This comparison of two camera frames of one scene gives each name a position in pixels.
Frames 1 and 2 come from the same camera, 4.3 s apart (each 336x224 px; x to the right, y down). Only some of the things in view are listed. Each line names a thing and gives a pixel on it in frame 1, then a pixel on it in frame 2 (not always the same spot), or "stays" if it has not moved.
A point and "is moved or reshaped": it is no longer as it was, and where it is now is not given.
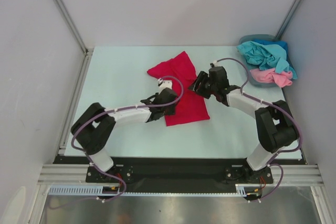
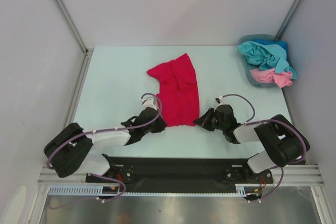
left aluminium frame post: [58, 0] stays
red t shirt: [191, 107] is moved or reshaped
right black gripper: [206, 85] to [209, 119]
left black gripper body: [168, 110] to [156, 127]
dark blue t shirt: [271, 41] stays
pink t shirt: [270, 75] stays
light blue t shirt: [267, 57] stays
